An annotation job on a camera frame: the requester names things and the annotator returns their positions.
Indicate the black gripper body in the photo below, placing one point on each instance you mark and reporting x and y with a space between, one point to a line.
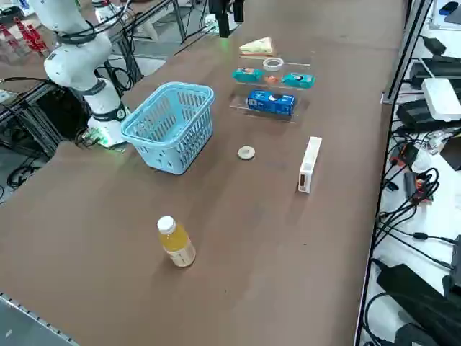
223 5

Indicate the clear acrylic display shelf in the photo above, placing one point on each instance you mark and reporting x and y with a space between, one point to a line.
236 102

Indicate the blue cookie box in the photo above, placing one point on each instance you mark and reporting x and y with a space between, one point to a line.
270 102

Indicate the triangular packed sandwich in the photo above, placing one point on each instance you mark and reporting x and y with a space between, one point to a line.
257 47

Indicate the teal snack packet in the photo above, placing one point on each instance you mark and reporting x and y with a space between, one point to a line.
299 80
246 74

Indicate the light blue plastic basket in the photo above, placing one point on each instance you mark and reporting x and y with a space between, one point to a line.
151 141

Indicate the white orange carton box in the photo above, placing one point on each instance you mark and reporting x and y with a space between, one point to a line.
310 162

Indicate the red cola bottle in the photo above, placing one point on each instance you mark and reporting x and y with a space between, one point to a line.
37 41
25 34
4 36

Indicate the small black power adapter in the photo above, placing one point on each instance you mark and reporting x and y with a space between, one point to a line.
435 45

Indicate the black flat device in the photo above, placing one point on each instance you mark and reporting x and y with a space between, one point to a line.
443 70

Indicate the clear acrylic bottle rack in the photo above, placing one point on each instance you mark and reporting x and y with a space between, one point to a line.
14 54

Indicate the black red electronic device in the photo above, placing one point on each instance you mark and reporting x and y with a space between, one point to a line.
407 153

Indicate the white flat router box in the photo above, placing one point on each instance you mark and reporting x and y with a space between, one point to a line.
441 99

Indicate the orange juice bottle white cap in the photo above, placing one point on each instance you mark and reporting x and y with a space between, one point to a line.
178 248

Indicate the clear bag of connectors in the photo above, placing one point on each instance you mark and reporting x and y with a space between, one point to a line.
436 142

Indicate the black orange plug adapter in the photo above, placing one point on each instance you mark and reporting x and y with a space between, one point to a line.
410 184

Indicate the black box device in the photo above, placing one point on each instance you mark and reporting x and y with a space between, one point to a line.
456 252

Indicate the large black power brick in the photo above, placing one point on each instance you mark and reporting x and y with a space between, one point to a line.
414 292

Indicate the aluminium camera post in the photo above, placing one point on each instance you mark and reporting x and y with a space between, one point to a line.
407 47

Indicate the black aluminium frame stand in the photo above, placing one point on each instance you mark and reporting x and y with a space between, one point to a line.
36 108

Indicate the grey aluminium rail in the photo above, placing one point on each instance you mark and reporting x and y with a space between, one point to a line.
21 317

